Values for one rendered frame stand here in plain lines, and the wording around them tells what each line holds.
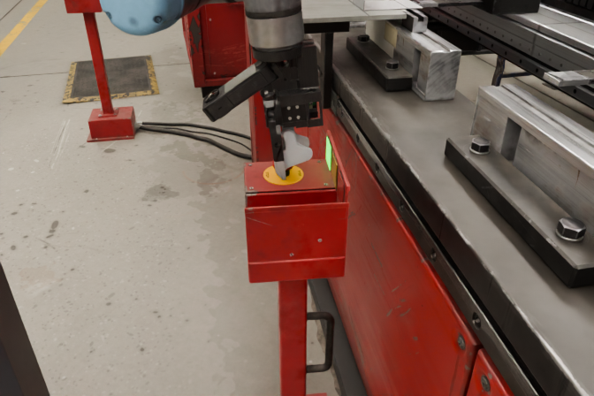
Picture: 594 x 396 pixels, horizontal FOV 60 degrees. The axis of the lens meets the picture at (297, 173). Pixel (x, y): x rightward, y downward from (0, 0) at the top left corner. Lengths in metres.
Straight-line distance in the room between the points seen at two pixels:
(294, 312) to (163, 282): 0.96
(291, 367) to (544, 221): 0.66
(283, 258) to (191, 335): 0.91
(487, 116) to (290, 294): 0.47
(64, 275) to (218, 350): 0.69
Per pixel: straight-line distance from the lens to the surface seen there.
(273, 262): 0.84
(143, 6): 0.56
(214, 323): 1.73
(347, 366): 1.54
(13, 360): 1.15
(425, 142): 0.84
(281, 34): 0.68
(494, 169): 0.72
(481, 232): 0.65
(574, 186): 0.66
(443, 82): 1.00
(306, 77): 0.72
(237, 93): 0.72
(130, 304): 1.86
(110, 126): 2.95
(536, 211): 0.65
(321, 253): 0.83
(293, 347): 1.09
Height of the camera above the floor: 1.24
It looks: 30 degrees down
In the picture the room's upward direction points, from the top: straight up
